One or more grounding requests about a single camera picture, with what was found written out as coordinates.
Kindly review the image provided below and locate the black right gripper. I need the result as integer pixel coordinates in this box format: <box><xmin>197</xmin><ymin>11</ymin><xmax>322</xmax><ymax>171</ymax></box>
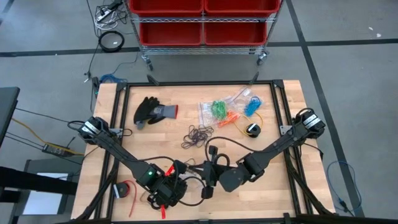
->
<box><xmin>186</xmin><ymin>146</ymin><xmax>224</xmax><ymax>200</ymax></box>

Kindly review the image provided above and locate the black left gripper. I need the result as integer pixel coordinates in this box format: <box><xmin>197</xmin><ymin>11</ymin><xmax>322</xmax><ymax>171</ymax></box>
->
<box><xmin>150</xmin><ymin>161</ymin><xmax>188</xmax><ymax>210</ymax></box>

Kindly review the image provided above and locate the dark grey rubber band tangle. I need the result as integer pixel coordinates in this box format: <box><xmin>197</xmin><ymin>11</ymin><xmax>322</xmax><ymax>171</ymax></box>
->
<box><xmin>180</xmin><ymin>124</ymin><xmax>216</xmax><ymax>151</ymax></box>

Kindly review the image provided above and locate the orange rubber band bunch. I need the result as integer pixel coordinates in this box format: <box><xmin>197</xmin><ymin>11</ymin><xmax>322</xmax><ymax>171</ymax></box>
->
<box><xmin>217</xmin><ymin>111</ymin><xmax>241</xmax><ymax>128</ymax></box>

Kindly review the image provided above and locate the green rubber band bunch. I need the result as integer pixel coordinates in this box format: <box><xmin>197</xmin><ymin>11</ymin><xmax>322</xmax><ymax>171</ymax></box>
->
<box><xmin>210</xmin><ymin>100</ymin><xmax>228</xmax><ymax>121</ymax></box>

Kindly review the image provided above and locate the blue rubber band bunch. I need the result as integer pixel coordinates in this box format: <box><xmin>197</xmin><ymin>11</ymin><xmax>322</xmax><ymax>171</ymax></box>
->
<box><xmin>244</xmin><ymin>95</ymin><xmax>262</xmax><ymax>118</ymax></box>

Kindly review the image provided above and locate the black and green bag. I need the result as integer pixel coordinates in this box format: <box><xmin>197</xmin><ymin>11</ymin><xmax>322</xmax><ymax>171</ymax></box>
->
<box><xmin>132</xmin><ymin>96</ymin><xmax>180</xmax><ymax>131</ymax></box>

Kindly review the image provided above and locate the red plastic bin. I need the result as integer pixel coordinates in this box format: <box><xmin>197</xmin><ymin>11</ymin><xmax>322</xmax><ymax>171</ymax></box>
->
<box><xmin>203</xmin><ymin>21</ymin><xmax>268</xmax><ymax>47</ymax></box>
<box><xmin>128</xmin><ymin>0</ymin><xmax>205</xmax><ymax>17</ymax></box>
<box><xmin>139</xmin><ymin>21</ymin><xmax>203</xmax><ymax>47</ymax></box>
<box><xmin>204</xmin><ymin>0</ymin><xmax>281</xmax><ymax>17</ymax></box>

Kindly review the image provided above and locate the white panel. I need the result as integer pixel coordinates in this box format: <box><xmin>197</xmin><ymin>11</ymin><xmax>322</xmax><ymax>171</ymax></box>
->
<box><xmin>22</xmin><ymin>172</ymin><xmax>68</xmax><ymax>216</ymax></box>

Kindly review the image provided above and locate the white power strip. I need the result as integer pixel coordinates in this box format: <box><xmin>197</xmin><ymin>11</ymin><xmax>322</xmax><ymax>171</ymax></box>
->
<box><xmin>95</xmin><ymin>7</ymin><xmax>113</xmax><ymax>22</ymax></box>

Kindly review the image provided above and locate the black desk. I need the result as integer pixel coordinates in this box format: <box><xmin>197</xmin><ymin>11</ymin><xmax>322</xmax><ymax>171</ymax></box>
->
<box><xmin>0</xmin><ymin>86</ymin><xmax>21</xmax><ymax>147</ymax></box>

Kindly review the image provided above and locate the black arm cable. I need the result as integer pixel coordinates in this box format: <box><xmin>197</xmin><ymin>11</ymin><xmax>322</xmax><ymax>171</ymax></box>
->
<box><xmin>205</xmin><ymin>136</ymin><xmax>249</xmax><ymax>162</ymax></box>
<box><xmin>139</xmin><ymin>156</ymin><xmax>175</xmax><ymax>166</ymax></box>

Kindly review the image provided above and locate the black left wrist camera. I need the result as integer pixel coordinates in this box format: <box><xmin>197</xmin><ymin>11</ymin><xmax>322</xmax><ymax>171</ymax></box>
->
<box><xmin>155</xmin><ymin>180</ymin><xmax>187</xmax><ymax>205</ymax></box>

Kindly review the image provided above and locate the black camera cable loop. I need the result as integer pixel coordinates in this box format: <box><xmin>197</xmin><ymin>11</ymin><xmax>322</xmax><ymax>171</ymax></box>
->
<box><xmin>178</xmin><ymin>177</ymin><xmax>206</xmax><ymax>207</ymax></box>

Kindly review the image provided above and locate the red cable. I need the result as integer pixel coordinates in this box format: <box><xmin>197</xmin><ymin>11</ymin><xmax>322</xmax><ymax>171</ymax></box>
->
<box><xmin>122</xmin><ymin>179</ymin><xmax>138</xmax><ymax>218</ymax></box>

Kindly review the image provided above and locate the yellow cable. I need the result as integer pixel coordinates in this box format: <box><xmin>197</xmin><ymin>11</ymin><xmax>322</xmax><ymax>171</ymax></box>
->
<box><xmin>233</xmin><ymin>112</ymin><xmax>264</xmax><ymax>138</ymax></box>

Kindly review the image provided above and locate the blue cable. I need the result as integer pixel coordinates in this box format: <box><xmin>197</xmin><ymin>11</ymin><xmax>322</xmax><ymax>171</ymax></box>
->
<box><xmin>325</xmin><ymin>159</ymin><xmax>363</xmax><ymax>217</ymax></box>
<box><xmin>98</xmin><ymin>73</ymin><xmax>128</xmax><ymax>85</ymax></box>

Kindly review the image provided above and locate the chrome wire shelving rack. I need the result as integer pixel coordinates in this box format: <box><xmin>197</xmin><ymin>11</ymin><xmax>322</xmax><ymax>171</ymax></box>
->
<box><xmin>123</xmin><ymin>0</ymin><xmax>283</xmax><ymax>72</ymax></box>

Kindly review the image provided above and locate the black round ring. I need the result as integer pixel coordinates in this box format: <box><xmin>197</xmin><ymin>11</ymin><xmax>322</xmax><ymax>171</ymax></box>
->
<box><xmin>97</xmin><ymin>30</ymin><xmax>126</xmax><ymax>54</ymax></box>

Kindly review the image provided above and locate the orange floor cable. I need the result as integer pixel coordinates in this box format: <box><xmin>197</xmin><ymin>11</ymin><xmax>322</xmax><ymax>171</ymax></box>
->
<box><xmin>11</xmin><ymin>117</ymin><xmax>85</xmax><ymax>156</ymax></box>

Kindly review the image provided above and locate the black furniture frame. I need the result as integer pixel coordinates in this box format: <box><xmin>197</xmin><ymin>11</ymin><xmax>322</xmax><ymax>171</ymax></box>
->
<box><xmin>0</xmin><ymin>166</ymin><xmax>78</xmax><ymax>224</ymax></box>

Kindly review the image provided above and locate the white cable bundle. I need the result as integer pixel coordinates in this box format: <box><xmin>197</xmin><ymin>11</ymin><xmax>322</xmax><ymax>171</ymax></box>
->
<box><xmin>93</xmin><ymin>0</ymin><xmax>128</xmax><ymax>31</ymax></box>

